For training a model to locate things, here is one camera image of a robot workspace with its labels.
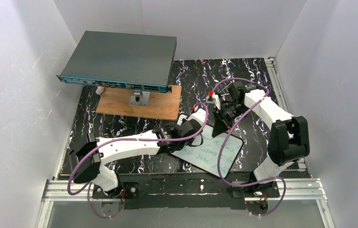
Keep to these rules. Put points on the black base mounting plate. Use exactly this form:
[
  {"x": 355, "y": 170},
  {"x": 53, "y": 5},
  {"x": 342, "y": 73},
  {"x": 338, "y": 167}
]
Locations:
[{"x": 189, "y": 190}]

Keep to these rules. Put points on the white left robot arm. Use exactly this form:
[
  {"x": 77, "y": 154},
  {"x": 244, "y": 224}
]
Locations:
[{"x": 92, "y": 158}]

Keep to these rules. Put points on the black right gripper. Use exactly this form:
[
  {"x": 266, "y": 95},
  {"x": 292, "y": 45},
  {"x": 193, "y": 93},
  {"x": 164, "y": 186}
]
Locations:
[{"x": 223, "y": 117}]

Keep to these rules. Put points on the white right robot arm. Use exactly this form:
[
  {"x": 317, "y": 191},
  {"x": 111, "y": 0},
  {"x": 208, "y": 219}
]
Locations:
[{"x": 289, "y": 135}]

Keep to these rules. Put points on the small whiteboard black frame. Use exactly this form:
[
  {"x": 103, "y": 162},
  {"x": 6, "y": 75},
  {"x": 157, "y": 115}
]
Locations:
[{"x": 211, "y": 154}]

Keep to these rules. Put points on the plywood board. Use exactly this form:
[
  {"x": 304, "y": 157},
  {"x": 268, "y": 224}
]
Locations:
[{"x": 165, "y": 106}]

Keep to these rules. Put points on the grey metal bracket stand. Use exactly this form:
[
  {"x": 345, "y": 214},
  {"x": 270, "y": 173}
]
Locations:
[{"x": 139, "y": 98}]

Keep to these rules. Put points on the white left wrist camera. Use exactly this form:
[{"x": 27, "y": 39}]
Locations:
[{"x": 200, "y": 115}]

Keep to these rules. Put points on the aluminium front frame rail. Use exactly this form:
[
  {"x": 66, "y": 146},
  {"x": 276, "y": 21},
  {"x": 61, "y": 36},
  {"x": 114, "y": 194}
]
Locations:
[{"x": 293, "y": 189}]

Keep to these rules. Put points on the white cylinder switch foot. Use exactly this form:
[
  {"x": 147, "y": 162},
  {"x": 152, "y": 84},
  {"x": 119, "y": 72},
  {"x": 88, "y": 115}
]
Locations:
[{"x": 99, "y": 90}]

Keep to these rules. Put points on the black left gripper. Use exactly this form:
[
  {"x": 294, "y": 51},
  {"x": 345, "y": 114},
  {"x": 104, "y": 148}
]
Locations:
[{"x": 169, "y": 144}]

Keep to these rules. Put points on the aluminium right side rail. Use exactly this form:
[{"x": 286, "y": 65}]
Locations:
[{"x": 270, "y": 64}]

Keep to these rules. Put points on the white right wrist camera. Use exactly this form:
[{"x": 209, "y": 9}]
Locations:
[{"x": 213, "y": 98}]

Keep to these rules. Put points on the grey network switch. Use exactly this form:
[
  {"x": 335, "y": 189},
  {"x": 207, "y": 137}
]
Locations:
[{"x": 121, "y": 60}]

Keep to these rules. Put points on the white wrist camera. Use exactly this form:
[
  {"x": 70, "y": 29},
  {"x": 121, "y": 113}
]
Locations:
[
  {"x": 213, "y": 98},
  {"x": 200, "y": 115}
]

